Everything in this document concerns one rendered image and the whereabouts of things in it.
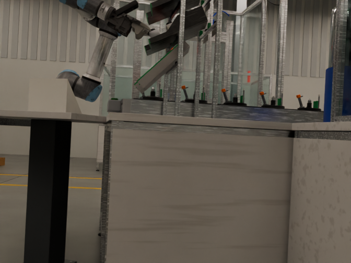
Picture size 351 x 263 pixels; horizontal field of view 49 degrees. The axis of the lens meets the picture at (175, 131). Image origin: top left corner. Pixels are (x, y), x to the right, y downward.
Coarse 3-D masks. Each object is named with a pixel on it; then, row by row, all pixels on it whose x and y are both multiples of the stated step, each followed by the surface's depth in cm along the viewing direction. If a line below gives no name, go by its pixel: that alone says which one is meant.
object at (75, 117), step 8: (0, 112) 171; (8, 112) 170; (16, 112) 168; (24, 112) 167; (32, 112) 166; (40, 112) 165; (48, 112) 164; (56, 112) 163; (64, 112) 162; (64, 120) 195; (72, 120) 183; (80, 120) 172; (88, 120) 175; (96, 120) 182; (104, 120) 190
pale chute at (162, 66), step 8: (184, 40) 170; (176, 48) 170; (184, 48) 170; (168, 56) 170; (176, 56) 170; (160, 64) 170; (168, 64) 170; (152, 72) 170; (160, 72) 170; (144, 80) 170; (152, 80) 170; (144, 88) 172
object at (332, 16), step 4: (332, 12) 176; (332, 16) 176; (332, 20) 175; (332, 24) 175; (332, 28) 175; (332, 32) 175; (332, 36) 175; (332, 40) 175; (332, 44) 174; (332, 48) 174; (332, 52) 174; (332, 56) 174; (332, 60) 174; (332, 64) 174
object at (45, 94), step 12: (36, 84) 207; (48, 84) 205; (60, 84) 203; (36, 96) 207; (48, 96) 205; (60, 96) 203; (72, 96) 207; (36, 108) 207; (48, 108) 205; (60, 108) 203; (72, 108) 208
